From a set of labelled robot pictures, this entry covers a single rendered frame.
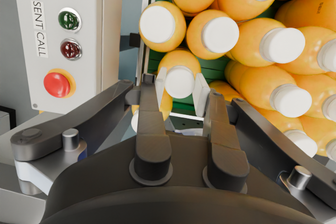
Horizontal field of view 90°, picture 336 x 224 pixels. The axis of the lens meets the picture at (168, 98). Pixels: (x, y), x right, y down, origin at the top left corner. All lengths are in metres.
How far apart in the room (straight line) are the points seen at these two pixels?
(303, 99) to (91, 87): 0.28
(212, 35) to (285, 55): 0.09
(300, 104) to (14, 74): 1.91
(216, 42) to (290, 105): 0.13
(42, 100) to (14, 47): 1.56
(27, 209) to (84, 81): 0.38
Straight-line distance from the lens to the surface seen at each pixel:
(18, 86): 1.95
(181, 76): 0.21
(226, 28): 0.21
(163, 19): 0.21
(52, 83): 0.28
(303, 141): 0.30
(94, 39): 0.25
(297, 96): 0.26
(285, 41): 0.24
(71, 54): 0.25
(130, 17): 1.37
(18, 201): 0.57
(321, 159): 0.52
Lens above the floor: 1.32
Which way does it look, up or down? 70 degrees down
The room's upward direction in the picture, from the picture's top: 170 degrees counter-clockwise
